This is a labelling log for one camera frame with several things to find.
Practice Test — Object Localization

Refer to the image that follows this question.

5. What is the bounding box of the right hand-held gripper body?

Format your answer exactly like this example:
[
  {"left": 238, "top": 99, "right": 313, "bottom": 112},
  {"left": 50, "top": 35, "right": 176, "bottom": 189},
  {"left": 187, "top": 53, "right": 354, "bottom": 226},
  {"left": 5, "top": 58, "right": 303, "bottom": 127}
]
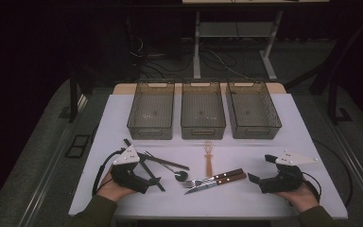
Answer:
[{"left": 258, "top": 149, "right": 319, "bottom": 195}]

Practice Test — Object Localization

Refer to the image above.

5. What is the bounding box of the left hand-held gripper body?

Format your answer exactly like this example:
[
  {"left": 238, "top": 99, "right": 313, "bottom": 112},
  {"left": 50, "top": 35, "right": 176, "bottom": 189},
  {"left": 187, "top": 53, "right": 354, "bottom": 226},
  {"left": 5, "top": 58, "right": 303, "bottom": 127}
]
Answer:
[{"left": 110, "top": 144, "right": 151, "bottom": 194}]

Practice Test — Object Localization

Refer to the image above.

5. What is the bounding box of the wooden handled table knife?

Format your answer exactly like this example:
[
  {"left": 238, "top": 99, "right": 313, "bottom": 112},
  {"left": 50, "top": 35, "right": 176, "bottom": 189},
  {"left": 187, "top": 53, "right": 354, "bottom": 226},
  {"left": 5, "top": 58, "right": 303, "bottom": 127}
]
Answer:
[{"left": 183, "top": 172, "right": 248, "bottom": 196}]

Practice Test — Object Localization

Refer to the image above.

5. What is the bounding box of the wooden handled metal fork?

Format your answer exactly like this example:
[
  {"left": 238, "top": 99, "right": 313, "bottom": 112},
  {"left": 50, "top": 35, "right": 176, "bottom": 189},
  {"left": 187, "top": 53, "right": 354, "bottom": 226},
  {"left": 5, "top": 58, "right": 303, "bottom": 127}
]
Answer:
[{"left": 181, "top": 167, "right": 245, "bottom": 189}]

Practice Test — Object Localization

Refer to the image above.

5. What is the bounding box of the smoky clear plastic bin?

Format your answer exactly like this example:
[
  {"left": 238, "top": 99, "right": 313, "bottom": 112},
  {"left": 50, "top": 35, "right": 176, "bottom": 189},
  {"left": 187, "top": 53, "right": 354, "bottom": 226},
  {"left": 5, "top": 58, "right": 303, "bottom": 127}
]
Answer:
[
  {"left": 180, "top": 79, "right": 227, "bottom": 141},
  {"left": 225, "top": 79, "right": 283, "bottom": 140},
  {"left": 127, "top": 79, "right": 176, "bottom": 141}
]

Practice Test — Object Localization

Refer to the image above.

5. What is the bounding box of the person's left hand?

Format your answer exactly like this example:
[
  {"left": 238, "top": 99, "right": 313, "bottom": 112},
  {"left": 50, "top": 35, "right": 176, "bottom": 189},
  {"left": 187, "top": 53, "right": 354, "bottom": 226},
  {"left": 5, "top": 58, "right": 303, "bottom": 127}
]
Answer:
[{"left": 96, "top": 166, "right": 138, "bottom": 203}]

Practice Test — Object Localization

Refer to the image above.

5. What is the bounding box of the person's right hand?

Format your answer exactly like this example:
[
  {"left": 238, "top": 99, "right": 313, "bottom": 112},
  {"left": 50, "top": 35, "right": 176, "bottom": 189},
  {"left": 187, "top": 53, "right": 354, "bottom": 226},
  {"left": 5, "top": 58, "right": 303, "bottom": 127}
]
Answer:
[{"left": 272, "top": 182, "right": 320, "bottom": 214}]

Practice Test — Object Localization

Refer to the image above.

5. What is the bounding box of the metal spoon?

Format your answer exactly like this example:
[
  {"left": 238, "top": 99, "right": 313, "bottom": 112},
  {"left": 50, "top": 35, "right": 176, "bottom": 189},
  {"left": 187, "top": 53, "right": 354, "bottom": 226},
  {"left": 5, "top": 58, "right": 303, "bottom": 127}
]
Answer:
[{"left": 144, "top": 150, "right": 189, "bottom": 183}]

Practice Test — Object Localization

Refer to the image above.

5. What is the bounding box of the small wooden fork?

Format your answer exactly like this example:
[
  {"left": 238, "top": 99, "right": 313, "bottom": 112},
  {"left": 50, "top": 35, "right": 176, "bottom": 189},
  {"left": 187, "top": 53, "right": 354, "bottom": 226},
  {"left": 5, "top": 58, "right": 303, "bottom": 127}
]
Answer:
[{"left": 203, "top": 140, "right": 215, "bottom": 178}]

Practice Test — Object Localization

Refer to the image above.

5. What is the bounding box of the black metal stand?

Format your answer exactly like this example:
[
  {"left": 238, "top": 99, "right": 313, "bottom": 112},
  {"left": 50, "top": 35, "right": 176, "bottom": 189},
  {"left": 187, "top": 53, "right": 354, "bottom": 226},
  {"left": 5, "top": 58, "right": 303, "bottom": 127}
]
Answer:
[
  {"left": 69, "top": 67, "right": 95, "bottom": 124},
  {"left": 285, "top": 12, "right": 363, "bottom": 126}
]

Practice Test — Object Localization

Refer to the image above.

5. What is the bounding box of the white standing desk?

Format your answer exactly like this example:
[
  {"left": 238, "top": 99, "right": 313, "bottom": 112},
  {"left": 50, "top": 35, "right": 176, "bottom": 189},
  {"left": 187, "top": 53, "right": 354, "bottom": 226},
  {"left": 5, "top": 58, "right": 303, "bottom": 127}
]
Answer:
[{"left": 181, "top": 0, "right": 330, "bottom": 82}]

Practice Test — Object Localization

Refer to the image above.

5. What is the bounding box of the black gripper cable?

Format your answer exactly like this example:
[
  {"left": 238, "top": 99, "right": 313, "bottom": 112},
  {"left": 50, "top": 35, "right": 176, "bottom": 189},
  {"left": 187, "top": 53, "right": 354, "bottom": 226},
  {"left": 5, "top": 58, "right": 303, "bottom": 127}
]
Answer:
[
  {"left": 92, "top": 148, "right": 126, "bottom": 197},
  {"left": 301, "top": 171, "right": 323, "bottom": 202}
]

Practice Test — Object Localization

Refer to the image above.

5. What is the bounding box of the thin black cable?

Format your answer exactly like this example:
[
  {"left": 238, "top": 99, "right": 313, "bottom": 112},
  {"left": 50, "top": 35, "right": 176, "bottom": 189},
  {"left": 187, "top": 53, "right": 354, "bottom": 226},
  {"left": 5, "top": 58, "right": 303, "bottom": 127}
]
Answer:
[{"left": 313, "top": 138, "right": 354, "bottom": 209}]

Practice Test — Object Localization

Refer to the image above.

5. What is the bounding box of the aluminium rail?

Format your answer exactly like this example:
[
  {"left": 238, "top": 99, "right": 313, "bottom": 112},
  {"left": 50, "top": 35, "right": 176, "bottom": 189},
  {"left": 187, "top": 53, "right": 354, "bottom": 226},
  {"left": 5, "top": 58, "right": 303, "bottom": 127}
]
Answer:
[
  {"left": 324, "top": 119, "right": 363, "bottom": 216},
  {"left": 17, "top": 94, "right": 89, "bottom": 227}
]

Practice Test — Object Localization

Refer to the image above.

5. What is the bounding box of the tangle of black floor cables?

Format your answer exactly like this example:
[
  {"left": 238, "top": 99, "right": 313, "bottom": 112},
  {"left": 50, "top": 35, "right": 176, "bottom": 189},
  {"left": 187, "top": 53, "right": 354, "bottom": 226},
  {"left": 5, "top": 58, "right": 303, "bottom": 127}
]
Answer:
[{"left": 129, "top": 37, "right": 250, "bottom": 79}]

